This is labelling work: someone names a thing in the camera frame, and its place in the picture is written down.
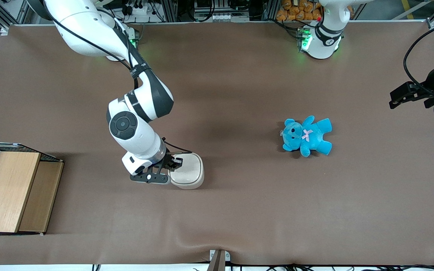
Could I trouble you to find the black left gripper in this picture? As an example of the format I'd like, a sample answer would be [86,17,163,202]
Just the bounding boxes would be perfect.
[389,60,434,110]

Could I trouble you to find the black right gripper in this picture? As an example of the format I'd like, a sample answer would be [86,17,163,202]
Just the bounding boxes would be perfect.
[150,152,183,175]

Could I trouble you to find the white trash can lid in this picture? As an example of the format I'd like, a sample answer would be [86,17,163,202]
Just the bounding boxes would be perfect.
[169,152,204,186]

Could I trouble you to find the white trash can body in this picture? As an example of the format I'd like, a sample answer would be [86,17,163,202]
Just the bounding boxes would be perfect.
[169,152,205,190]

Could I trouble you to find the brown table cover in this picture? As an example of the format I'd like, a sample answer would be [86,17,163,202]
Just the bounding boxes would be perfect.
[0,20,434,266]

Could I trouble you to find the blue teddy bear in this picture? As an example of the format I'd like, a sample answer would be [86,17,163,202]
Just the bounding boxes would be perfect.
[281,115,333,158]

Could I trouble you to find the orange snack bags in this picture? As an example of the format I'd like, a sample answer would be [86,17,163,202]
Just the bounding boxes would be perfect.
[276,0,354,22]

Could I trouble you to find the white power strip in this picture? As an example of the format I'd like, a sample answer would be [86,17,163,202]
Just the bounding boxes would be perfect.
[121,3,158,16]

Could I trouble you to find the black right wrist camera bar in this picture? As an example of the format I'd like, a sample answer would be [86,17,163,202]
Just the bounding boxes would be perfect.
[129,171,171,185]

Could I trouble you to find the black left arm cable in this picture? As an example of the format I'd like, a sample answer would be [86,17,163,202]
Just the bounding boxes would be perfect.
[403,19,434,95]

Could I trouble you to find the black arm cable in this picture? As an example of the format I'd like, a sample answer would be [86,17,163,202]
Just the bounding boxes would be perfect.
[403,19,434,95]
[50,17,193,155]

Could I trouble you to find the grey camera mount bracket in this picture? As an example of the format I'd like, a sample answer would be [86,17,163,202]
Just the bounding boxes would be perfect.
[208,249,231,271]

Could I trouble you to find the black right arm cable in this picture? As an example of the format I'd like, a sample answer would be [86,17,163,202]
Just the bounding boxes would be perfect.
[50,17,193,155]

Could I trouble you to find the wooden shelf rack with wire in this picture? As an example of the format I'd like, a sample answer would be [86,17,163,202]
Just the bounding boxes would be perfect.
[0,142,65,237]

